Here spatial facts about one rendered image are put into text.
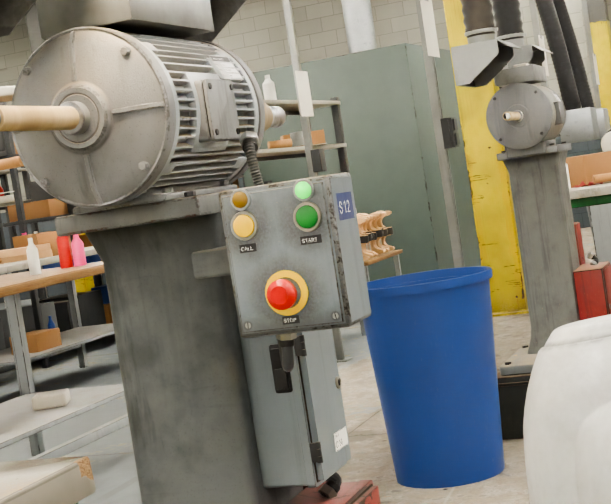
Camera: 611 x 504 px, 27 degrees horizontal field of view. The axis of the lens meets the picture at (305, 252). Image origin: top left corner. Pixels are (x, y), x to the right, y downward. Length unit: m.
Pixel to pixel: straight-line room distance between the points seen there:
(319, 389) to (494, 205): 7.03
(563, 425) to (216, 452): 1.04
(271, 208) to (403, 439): 2.88
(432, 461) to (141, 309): 2.61
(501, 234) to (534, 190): 3.88
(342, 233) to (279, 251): 0.09
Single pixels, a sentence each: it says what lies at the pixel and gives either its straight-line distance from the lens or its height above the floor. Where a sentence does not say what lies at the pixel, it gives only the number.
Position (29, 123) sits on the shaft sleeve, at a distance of 1.64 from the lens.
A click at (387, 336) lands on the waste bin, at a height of 0.55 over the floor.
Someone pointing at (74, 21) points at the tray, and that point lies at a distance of 1.85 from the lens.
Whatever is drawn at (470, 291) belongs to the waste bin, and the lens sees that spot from 4.37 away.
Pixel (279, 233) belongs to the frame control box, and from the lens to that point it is 1.64.
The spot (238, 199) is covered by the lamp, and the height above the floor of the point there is 1.11.
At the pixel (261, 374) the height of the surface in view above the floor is 0.84.
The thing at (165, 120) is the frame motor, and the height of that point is 1.23.
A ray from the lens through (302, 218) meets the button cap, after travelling 1.62.
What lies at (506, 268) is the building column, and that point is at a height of 0.32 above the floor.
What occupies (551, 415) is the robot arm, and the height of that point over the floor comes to 0.91.
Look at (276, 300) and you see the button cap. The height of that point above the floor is 0.97.
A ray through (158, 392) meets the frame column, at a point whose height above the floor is 0.83.
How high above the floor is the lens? 1.11
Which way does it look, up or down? 3 degrees down
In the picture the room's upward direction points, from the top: 9 degrees counter-clockwise
